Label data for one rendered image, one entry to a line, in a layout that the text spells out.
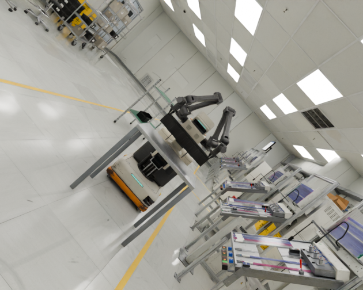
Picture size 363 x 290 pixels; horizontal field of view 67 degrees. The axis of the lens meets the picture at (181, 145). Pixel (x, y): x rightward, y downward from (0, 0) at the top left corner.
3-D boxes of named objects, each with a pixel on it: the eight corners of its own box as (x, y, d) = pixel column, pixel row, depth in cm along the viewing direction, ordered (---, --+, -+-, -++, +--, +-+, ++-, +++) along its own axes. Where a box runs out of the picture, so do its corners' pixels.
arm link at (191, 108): (222, 105, 288) (219, 96, 290) (223, 100, 275) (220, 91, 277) (182, 117, 287) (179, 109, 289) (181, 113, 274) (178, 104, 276)
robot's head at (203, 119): (196, 116, 304) (203, 109, 292) (208, 130, 304) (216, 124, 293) (189, 122, 294) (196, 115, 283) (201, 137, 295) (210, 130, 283)
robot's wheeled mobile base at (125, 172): (121, 161, 364) (135, 149, 361) (152, 197, 365) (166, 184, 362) (103, 171, 297) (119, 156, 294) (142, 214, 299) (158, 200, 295)
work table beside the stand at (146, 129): (90, 175, 276) (148, 122, 266) (136, 226, 278) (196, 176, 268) (69, 186, 232) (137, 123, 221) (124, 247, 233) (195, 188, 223)
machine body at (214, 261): (200, 265, 341) (239, 235, 334) (203, 243, 411) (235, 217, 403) (234, 306, 337) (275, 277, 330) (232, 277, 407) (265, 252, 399)
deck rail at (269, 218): (227, 214, 335) (228, 209, 334) (227, 214, 337) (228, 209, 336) (287, 224, 325) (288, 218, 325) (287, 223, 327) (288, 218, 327)
